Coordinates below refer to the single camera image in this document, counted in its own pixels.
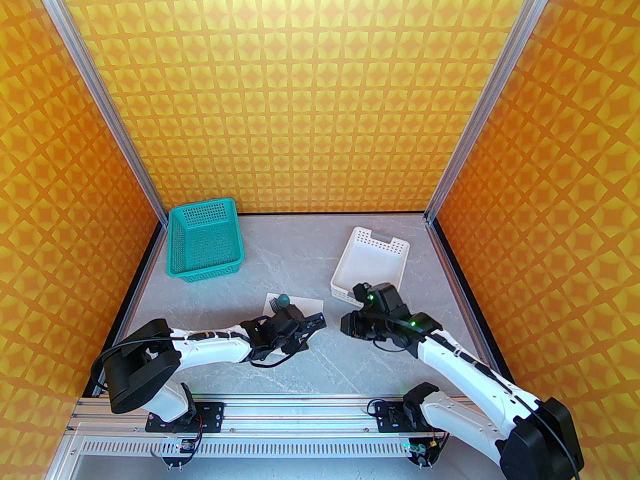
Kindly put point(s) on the white paper napkin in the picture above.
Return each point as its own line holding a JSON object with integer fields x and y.
{"x": 305, "y": 304}

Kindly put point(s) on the dark blue plastic fork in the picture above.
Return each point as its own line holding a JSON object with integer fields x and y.
{"x": 273, "y": 304}

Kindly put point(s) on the teal plastic spoon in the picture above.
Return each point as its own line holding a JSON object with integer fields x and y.
{"x": 284, "y": 301}

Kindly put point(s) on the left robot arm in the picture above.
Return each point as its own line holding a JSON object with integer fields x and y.
{"x": 210, "y": 343}

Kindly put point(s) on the white plastic perforated basket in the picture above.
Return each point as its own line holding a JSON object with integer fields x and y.
{"x": 370, "y": 263}

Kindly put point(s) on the teal plastic perforated basket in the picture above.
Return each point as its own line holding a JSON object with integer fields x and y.
{"x": 205, "y": 243}

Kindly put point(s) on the small electronics board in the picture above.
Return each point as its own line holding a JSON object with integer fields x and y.
{"x": 422, "y": 450}
{"x": 187, "y": 446}

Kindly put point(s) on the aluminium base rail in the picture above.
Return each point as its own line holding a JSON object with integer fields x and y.
{"x": 300, "y": 413}

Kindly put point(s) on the aluminium frame post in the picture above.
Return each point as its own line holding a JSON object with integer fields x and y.
{"x": 485, "y": 103}
{"x": 100, "y": 98}

